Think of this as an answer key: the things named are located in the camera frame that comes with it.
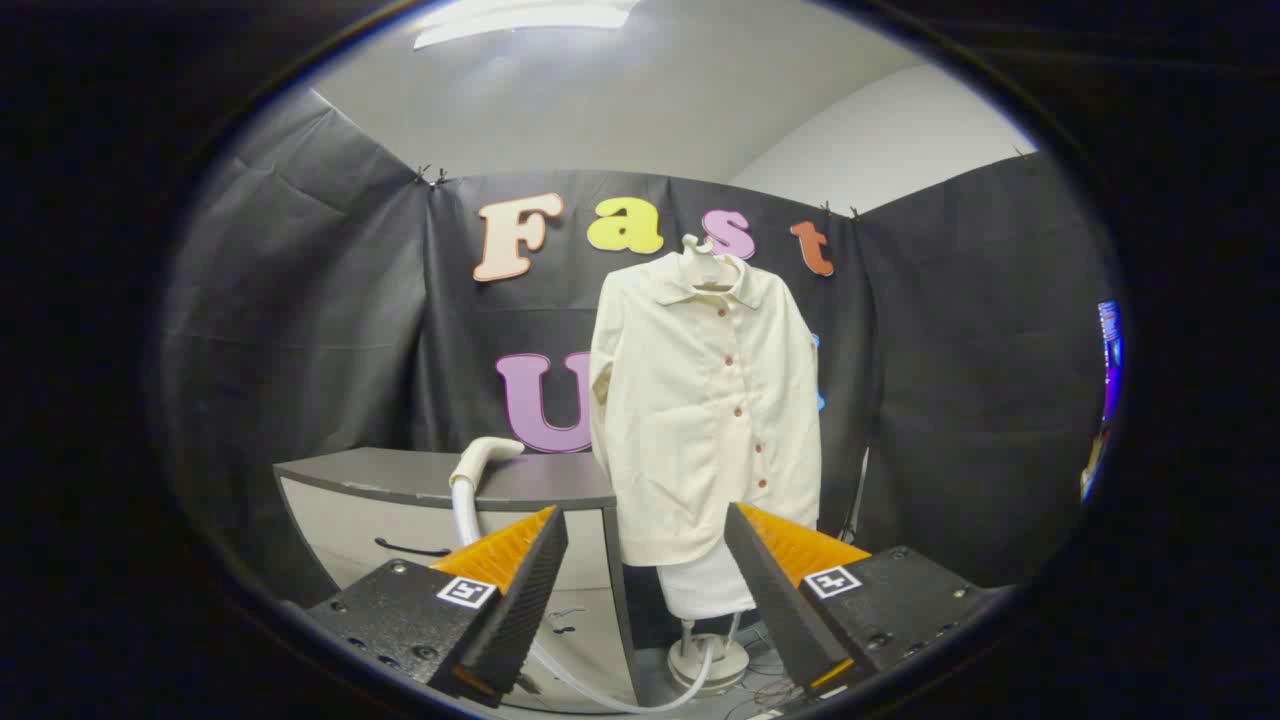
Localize grey cabinet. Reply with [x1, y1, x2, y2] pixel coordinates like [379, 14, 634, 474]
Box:
[273, 446, 643, 707]

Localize ceiling light panel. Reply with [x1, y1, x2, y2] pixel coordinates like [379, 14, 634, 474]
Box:
[412, 0, 641, 50]

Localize cream button-up shirt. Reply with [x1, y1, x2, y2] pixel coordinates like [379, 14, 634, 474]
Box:
[588, 250, 823, 567]

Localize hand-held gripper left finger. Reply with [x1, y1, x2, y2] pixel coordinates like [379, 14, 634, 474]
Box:
[305, 505, 569, 709]

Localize white garment steamer stand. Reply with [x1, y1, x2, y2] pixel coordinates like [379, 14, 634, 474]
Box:
[656, 538, 758, 693]

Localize cream plastic clothes hanger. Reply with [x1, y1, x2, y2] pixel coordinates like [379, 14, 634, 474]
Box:
[682, 234, 743, 293]

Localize white garment steamer hose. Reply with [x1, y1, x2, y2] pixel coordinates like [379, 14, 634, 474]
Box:
[452, 480, 717, 715]

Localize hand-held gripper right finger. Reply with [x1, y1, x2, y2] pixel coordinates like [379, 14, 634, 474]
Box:
[724, 502, 1001, 701]

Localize thin floor wires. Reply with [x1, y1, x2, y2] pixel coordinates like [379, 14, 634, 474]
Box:
[728, 630, 803, 717]

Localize black backdrop cloth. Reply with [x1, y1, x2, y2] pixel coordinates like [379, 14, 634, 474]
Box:
[163, 88, 1113, 606]

